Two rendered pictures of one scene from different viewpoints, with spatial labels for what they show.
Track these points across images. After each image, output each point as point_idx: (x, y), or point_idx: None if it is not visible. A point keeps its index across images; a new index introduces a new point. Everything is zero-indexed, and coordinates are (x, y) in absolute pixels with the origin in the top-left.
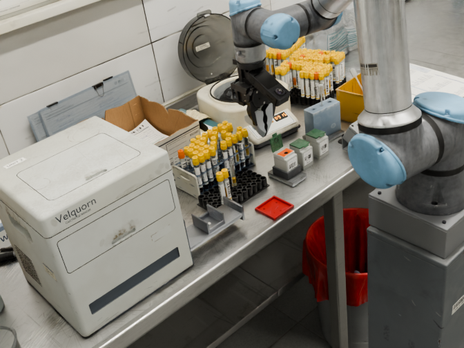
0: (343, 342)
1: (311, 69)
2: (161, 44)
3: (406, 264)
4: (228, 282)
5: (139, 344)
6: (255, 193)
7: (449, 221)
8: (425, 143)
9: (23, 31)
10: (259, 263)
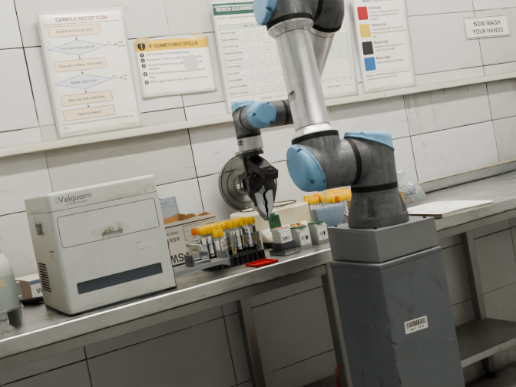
0: None
1: (333, 195)
2: (206, 180)
3: (358, 282)
4: None
5: None
6: (252, 260)
7: (380, 228)
8: (341, 150)
9: (89, 150)
10: None
